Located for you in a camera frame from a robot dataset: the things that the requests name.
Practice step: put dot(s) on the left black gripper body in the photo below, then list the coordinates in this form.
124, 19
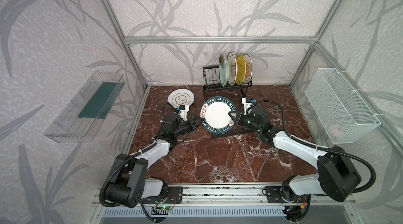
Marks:
184, 128

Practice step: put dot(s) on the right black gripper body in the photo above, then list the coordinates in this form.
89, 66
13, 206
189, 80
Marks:
248, 122

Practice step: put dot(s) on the white plate green lettered rim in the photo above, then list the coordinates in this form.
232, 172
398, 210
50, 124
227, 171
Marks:
215, 115

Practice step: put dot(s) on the white plate grey flower outline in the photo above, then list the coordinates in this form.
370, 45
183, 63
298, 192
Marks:
181, 97

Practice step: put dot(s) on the yellow green woven plate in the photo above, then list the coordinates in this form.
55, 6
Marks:
241, 72

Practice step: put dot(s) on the mint green flower plate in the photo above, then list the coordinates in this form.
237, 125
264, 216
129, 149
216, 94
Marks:
223, 70

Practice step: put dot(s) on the small white orange sunburst plate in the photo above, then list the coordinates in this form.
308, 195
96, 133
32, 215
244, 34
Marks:
249, 68

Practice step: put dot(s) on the large white orange sunburst plate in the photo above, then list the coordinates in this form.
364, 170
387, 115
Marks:
233, 68

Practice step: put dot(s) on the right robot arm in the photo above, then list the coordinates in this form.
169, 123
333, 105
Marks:
338, 174

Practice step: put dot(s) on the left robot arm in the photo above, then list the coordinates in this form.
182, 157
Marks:
127, 183

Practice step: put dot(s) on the pink object in basket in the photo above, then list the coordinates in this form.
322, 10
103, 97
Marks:
335, 130

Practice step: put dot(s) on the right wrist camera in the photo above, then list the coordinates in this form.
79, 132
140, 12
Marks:
247, 103

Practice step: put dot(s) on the black wire dish rack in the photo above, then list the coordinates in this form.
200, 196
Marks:
212, 83

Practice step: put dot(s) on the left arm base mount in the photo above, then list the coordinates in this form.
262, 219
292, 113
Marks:
170, 195

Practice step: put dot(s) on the aluminium front rail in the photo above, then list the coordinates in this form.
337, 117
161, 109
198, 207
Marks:
225, 194

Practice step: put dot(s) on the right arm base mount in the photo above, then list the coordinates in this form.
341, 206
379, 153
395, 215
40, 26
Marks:
277, 195

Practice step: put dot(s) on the white wire mesh basket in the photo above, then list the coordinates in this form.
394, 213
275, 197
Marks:
335, 101

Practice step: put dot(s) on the aluminium cage frame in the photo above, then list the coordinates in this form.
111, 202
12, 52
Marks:
313, 41

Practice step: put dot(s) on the clear plastic wall bin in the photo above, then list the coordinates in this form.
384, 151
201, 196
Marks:
83, 116

